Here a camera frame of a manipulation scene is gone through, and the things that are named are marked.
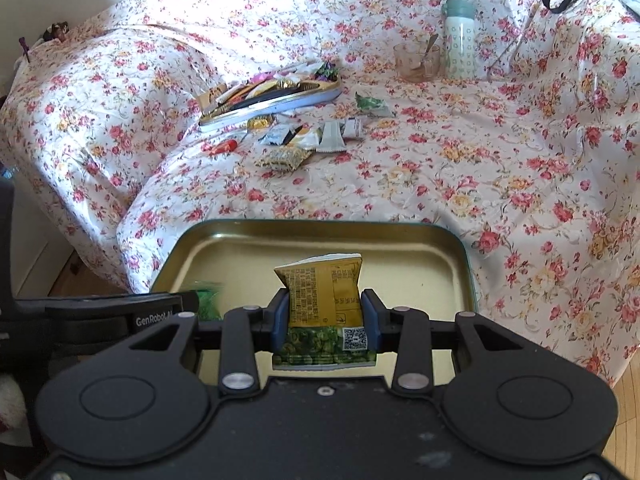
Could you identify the purple small stick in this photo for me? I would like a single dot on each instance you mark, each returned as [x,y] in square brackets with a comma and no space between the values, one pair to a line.
[24,47]

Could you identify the white teal water bottle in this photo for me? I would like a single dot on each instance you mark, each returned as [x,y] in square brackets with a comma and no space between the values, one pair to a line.
[460,45]

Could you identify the blue oval tin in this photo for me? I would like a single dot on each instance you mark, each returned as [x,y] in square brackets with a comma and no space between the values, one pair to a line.
[280,105]

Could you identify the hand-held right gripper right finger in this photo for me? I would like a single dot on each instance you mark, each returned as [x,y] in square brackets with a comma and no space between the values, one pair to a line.
[367,322]

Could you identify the gold candy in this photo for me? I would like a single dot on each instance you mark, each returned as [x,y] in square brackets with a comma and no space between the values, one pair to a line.
[260,123]

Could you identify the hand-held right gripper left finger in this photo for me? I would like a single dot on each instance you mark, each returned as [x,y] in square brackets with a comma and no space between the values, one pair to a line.
[281,322]

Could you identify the yellow green pea snack packet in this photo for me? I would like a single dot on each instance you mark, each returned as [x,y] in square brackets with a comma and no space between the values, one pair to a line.
[325,290]

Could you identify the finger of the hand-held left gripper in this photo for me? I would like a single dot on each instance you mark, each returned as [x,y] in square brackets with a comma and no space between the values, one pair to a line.
[187,305]

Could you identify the gold tin tray green rim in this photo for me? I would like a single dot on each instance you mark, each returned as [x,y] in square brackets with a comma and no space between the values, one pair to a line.
[240,255]

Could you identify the pile of assorted wrapped snacks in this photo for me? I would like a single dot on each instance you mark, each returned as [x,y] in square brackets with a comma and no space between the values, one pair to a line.
[260,89]

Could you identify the plain white snack wrapper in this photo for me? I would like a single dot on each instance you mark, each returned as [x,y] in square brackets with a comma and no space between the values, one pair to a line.
[333,137]

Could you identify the green candy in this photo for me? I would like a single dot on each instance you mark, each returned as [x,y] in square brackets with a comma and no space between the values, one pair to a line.
[209,302]

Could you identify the red candy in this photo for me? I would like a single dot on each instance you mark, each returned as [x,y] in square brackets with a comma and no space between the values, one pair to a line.
[226,147]

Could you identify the dark small figurine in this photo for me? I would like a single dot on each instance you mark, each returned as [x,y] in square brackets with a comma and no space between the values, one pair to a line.
[56,31]

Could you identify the clear glass cup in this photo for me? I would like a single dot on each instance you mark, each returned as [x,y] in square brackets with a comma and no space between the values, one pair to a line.
[410,62]

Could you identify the patterned beige snack packet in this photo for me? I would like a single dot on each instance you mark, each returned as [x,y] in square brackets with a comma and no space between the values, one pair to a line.
[282,158]

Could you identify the metal spoon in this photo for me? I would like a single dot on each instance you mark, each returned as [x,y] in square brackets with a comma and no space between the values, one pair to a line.
[431,45]

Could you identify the pale yellow snack packet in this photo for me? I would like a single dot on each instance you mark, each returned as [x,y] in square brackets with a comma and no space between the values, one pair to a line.
[309,137]

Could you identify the floral bedsheet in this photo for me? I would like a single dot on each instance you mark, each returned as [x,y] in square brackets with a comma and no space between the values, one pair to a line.
[450,170]

